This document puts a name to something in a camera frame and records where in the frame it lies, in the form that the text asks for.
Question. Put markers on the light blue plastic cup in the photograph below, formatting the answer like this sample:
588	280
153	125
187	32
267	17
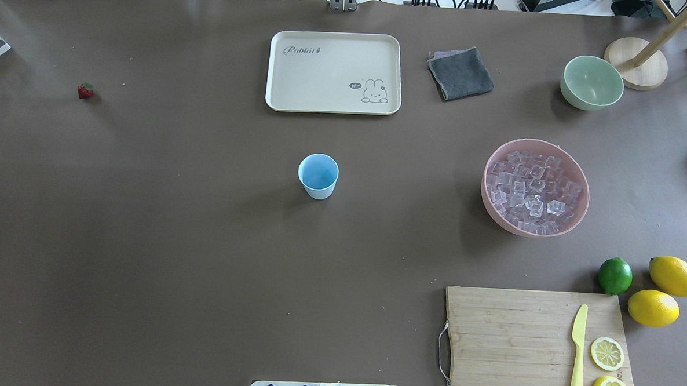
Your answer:
318	174

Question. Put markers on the red strawberry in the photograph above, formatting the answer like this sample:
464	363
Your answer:
85	91

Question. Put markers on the pink bowl of ice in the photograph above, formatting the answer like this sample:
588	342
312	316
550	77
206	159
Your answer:
534	188

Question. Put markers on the cream rabbit serving tray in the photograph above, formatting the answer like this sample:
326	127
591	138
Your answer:
334	73

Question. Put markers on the grey folded cloth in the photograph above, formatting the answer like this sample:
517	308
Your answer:
460	73

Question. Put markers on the wooden cutting board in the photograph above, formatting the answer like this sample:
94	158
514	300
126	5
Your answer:
522	337

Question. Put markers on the green ceramic bowl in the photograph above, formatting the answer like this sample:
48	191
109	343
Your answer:
590	83

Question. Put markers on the green lime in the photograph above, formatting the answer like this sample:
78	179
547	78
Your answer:
615	276

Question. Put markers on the lemon slice upper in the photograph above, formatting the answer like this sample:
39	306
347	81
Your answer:
608	354

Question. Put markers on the yellow plastic knife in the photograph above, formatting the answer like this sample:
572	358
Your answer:
578	336

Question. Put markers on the wooden glass holder stand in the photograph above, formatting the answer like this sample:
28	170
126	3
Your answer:
641	64

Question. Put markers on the yellow lemon near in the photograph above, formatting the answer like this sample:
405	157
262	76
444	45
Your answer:
653	308

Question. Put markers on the yellow lemon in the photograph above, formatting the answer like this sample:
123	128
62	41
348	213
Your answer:
669	274
653	308

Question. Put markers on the yellow lemon far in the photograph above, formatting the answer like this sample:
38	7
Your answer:
669	274

